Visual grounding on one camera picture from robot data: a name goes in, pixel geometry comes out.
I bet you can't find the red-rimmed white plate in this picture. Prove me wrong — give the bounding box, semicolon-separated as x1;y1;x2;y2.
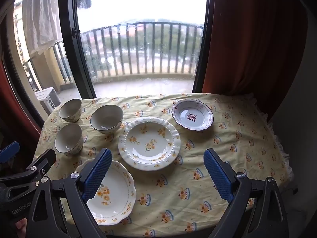
172;99;214;131

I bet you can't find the small floral ceramic bowl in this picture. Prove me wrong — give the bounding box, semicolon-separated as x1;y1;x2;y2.
54;123;84;155
59;98;83;123

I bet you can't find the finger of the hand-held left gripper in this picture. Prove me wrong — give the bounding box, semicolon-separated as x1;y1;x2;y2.
0;149;57;187
0;141;21;164

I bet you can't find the narrow red curtain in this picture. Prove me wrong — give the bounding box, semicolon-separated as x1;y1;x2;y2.
0;59;41;139

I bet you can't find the yellow printed tablecloth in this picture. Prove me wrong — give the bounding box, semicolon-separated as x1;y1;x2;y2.
33;93;291;238

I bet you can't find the large floral ceramic bowl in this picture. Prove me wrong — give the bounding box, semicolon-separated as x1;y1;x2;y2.
90;105;124;135

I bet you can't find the large red curtain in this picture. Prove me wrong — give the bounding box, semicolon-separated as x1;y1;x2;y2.
202;0;307;114

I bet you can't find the white air conditioner unit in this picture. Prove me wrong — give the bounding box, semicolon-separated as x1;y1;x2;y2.
34;87;62;116

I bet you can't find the beige apartment building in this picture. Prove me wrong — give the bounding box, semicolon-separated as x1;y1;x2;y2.
13;0;28;62

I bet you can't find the scalloped yellow floral plate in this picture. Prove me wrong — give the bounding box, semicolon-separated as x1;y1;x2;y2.
74;159;137;226

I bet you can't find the black window frame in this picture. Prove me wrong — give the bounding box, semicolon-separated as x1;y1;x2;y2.
0;0;50;129

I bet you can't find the black sliding door frame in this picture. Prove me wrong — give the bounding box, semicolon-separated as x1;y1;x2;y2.
58;0;216;100

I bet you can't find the white hanging sheet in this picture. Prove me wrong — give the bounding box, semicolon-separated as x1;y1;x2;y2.
22;0;60;55

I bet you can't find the metal balcony railing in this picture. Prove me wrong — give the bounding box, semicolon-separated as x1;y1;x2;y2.
22;21;203;92

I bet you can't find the beaded yellow floral plate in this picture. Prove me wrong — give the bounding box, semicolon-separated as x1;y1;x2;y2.
118;116;181;171

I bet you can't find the person's left hand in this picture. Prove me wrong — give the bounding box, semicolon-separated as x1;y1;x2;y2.
13;217;27;238

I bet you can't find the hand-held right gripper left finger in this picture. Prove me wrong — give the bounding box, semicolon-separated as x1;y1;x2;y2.
26;148;113;238

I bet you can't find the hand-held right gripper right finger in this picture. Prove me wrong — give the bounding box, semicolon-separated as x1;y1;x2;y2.
203;148;289;238

